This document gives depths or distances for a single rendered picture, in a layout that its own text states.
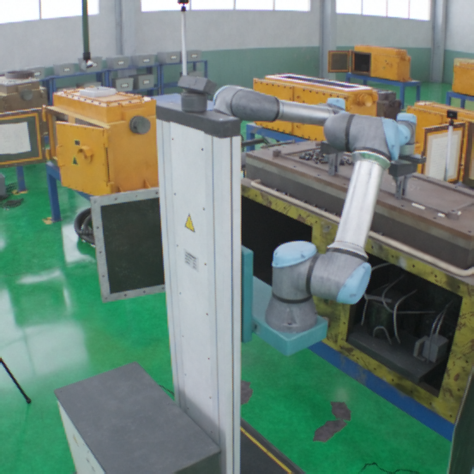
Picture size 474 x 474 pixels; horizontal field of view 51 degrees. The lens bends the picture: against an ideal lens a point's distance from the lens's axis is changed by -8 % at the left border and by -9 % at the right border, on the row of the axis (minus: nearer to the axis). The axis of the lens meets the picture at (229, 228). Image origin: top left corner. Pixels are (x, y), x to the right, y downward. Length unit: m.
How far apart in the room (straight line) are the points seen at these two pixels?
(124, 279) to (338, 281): 1.54
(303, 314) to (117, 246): 1.36
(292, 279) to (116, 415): 0.75
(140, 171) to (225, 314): 2.98
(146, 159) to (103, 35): 7.12
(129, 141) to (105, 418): 2.86
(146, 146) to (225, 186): 3.03
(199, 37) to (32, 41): 3.92
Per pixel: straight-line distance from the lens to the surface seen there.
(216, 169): 1.35
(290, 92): 6.16
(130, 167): 4.33
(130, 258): 2.69
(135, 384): 1.91
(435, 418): 2.21
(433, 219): 1.94
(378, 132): 1.51
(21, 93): 6.88
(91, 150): 4.22
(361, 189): 1.46
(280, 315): 1.50
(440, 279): 1.89
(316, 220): 2.24
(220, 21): 12.77
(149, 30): 11.77
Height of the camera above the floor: 2.04
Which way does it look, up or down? 23 degrees down
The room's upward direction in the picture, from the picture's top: 1 degrees counter-clockwise
